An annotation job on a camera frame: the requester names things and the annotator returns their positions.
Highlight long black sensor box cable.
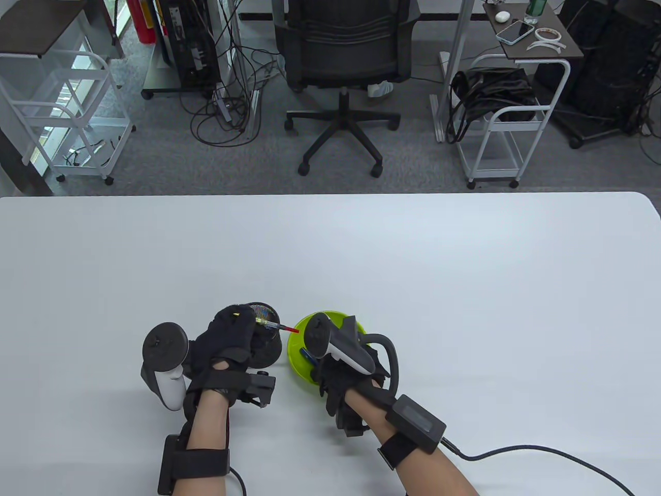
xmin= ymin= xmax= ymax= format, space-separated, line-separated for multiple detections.
xmin=439 ymin=437 xmax=636 ymax=496

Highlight person's right forearm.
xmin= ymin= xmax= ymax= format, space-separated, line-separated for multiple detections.
xmin=343 ymin=380 xmax=478 ymax=496

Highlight bundle of black floor cables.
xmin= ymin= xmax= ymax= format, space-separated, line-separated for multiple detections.
xmin=178 ymin=0 xmax=290 ymax=148

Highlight grey and white controller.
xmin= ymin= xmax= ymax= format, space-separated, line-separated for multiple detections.
xmin=302 ymin=313 xmax=376 ymax=375
xmin=140 ymin=322 xmax=190 ymax=411

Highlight black mesh pen holder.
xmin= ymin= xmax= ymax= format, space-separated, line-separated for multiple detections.
xmin=243 ymin=302 xmax=284 ymax=365

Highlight red fire extinguisher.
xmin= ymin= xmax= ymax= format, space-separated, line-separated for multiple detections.
xmin=127 ymin=0 xmax=155 ymax=44

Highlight black bag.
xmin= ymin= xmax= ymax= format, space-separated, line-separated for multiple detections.
xmin=445 ymin=67 xmax=540 ymax=144

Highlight person's left hand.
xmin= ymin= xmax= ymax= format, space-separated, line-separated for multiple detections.
xmin=187 ymin=305 xmax=259 ymax=401

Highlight smartphone with light case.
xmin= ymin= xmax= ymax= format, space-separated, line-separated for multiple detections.
xmin=496 ymin=20 xmax=535 ymax=46

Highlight black office chair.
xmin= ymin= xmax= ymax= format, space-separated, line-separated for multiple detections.
xmin=272 ymin=0 xmax=420 ymax=179

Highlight white side table brown top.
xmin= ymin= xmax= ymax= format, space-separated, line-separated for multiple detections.
xmin=454 ymin=0 xmax=584 ymax=189

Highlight black computer tower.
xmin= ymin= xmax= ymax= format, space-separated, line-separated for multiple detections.
xmin=154 ymin=0 xmax=224 ymax=91

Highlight black wrist strap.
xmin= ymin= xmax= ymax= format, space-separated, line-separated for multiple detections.
xmin=377 ymin=431 xmax=414 ymax=470
xmin=173 ymin=448 xmax=230 ymax=478

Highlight person's right hand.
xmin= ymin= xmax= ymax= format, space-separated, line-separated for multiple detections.
xmin=312 ymin=349 xmax=390 ymax=414

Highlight person's left forearm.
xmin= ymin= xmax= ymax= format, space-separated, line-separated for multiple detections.
xmin=183 ymin=387 xmax=233 ymax=496

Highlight black wrist sensor box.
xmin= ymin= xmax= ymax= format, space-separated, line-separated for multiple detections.
xmin=158 ymin=435 xmax=181 ymax=495
xmin=385 ymin=394 xmax=447 ymax=455

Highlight grey wheeled platform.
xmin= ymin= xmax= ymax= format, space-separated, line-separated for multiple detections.
xmin=141 ymin=49 xmax=228 ymax=100

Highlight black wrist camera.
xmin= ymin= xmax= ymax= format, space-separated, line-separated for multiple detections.
xmin=247 ymin=371 xmax=277 ymax=409
xmin=336 ymin=408 xmax=370 ymax=439

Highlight lime green plastic bowl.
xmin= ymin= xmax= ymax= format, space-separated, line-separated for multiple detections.
xmin=287 ymin=311 xmax=368 ymax=385

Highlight white desk leg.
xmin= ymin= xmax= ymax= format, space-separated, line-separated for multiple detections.
xmin=430 ymin=0 xmax=476 ymax=144
xmin=219 ymin=0 xmax=260 ymax=140

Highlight thick black looped cable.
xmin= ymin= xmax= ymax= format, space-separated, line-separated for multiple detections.
xmin=361 ymin=333 xmax=401 ymax=398

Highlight dark power strip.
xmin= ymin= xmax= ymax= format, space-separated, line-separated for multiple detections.
xmin=214 ymin=88 xmax=234 ymax=123

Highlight white cart with brown top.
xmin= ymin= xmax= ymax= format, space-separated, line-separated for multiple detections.
xmin=0 ymin=0 xmax=137 ymax=185

